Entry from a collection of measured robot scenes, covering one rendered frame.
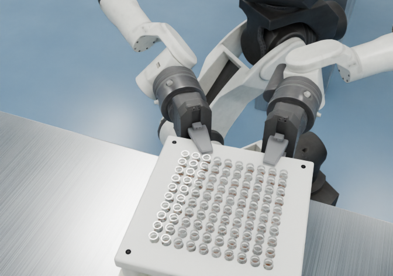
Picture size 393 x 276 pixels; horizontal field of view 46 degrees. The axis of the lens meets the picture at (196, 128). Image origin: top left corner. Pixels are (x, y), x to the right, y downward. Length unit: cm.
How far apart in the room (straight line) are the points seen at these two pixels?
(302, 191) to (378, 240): 15
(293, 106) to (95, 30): 223
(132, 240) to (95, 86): 185
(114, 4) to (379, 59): 54
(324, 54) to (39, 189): 57
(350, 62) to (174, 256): 50
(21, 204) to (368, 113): 186
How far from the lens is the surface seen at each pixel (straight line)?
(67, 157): 88
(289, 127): 76
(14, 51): 287
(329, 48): 92
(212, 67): 123
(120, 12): 99
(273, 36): 118
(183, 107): 77
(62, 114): 233
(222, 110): 120
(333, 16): 126
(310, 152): 162
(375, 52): 95
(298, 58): 90
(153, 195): 70
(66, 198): 82
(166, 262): 64
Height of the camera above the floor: 147
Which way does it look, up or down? 43 degrees down
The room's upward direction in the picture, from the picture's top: straight up
